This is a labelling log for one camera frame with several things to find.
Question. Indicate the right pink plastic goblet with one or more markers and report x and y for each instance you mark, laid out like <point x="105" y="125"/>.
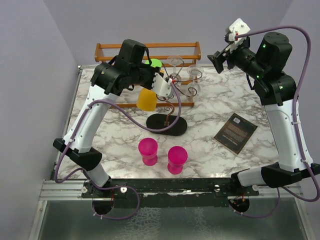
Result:
<point x="177" y="157"/>

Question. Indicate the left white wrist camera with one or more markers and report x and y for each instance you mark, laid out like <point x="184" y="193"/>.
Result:
<point x="162" y="87"/>

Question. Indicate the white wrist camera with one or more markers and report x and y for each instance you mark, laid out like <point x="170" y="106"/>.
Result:
<point x="162" y="87"/>
<point x="238" y="27"/>

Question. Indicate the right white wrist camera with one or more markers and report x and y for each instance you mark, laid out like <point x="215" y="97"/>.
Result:
<point x="238" y="27"/>

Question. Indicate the left pink plastic goblet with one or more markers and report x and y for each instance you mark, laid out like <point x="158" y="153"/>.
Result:
<point x="148" y="149"/>

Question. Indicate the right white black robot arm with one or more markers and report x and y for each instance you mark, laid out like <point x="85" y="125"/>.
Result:
<point x="276" y="92"/>

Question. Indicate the metal wine glass rack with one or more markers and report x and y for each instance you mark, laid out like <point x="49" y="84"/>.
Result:
<point x="160" y="121"/>

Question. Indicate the dark book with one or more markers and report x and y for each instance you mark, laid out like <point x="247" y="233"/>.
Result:
<point x="235" y="133"/>

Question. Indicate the frosted clear wine glass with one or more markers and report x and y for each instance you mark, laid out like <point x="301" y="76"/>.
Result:
<point x="193" y="88"/>

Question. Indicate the aluminium rail frame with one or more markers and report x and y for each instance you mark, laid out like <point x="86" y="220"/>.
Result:
<point x="274" y="214"/>

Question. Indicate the orange wooden dish rack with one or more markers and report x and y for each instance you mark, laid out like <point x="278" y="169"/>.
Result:
<point x="190" y="52"/>

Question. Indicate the pink plastic goblet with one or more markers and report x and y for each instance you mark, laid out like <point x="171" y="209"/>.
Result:
<point x="148" y="149"/>
<point x="177" y="157"/>

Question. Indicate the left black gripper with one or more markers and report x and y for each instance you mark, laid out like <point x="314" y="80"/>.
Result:
<point x="153" y="70"/>

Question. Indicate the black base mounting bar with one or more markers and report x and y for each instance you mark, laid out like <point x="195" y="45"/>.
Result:
<point x="167" y="192"/>

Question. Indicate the green plastic wine glass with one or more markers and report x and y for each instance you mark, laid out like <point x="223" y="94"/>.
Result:
<point x="156" y="63"/>

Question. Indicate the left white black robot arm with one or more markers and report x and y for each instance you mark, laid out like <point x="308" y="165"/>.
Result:
<point x="109" y="79"/>

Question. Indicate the orange plastic wine glass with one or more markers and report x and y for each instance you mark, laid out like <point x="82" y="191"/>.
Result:
<point x="147" y="99"/>

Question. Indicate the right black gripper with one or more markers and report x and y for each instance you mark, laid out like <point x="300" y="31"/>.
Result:
<point x="218" y="59"/>

